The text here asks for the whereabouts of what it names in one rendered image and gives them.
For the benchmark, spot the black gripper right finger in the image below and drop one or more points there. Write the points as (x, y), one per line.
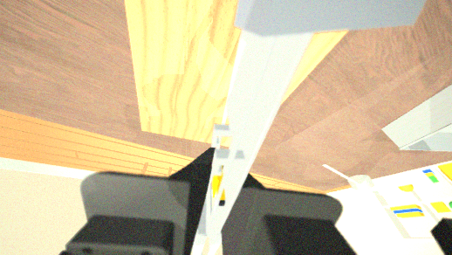
(254, 200)

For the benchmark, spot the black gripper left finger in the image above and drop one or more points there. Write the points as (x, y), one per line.
(178, 198)

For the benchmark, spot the white measuring scoop with long handle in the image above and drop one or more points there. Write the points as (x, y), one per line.
(358, 182)

